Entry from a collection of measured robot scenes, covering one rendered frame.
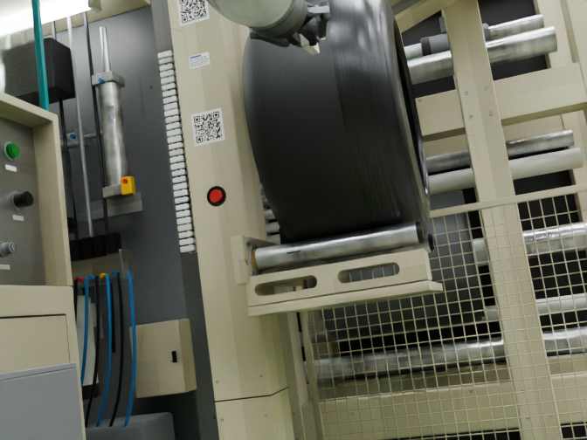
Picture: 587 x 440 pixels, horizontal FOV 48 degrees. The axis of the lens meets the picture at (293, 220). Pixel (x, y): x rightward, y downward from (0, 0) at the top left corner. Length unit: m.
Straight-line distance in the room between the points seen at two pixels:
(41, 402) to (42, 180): 0.87
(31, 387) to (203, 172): 0.92
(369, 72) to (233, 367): 0.67
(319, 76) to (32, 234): 0.66
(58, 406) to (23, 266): 0.73
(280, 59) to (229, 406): 0.72
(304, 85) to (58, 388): 0.75
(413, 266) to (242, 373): 0.44
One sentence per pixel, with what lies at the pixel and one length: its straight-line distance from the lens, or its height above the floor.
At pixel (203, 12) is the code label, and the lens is 1.60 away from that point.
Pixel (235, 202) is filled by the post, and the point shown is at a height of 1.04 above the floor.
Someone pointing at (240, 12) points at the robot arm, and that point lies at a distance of 0.80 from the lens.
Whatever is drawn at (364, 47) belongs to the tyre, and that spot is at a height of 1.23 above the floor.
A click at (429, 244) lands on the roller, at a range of 1.55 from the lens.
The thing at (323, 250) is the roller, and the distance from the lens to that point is 1.30.
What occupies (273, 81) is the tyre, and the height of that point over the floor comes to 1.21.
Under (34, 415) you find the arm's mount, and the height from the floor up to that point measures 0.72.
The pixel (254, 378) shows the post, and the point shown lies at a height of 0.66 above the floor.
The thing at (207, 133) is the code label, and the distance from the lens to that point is 1.50.
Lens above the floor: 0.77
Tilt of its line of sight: 9 degrees up
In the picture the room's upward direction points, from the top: 8 degrees counter-clockwise
